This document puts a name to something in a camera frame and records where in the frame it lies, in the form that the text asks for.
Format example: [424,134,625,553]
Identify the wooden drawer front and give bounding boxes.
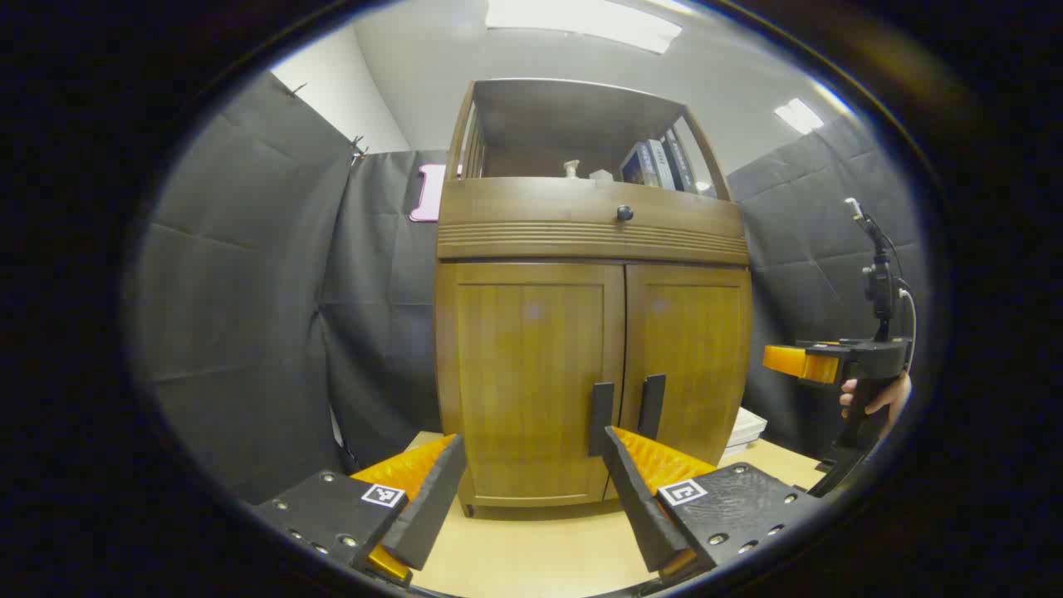
[438,177,748,265]

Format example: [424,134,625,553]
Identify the small ceiling light panel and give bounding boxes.
[774,98,825,135]

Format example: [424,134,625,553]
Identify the grey spine book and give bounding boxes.
[646,138,678,190]

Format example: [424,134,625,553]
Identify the dark blue book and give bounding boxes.
[619,141,661,188]

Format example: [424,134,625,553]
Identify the wooden double-door shoe cabinet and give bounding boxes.
[434,79,754,520]

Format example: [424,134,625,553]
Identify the black book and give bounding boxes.
[662,129,698,194]

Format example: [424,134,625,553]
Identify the black backdrop cloth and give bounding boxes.
[125,71,931,503]

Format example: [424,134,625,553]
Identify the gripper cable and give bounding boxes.
[897,287,918,366]

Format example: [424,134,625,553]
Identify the wooden cabinet door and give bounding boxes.
[453,262,625,507]
[621,264,752,466]

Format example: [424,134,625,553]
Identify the white stacked papers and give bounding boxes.
[721,407,769,458]

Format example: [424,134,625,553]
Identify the black door handle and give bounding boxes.
[589,382,615,458]
[637,374,667,441]

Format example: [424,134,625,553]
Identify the large ceiling light panel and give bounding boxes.
[486,0,683,55]

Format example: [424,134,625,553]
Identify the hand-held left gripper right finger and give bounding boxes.
[602,425,827,582]

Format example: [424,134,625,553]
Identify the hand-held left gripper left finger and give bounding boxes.
[253,432,468,586]

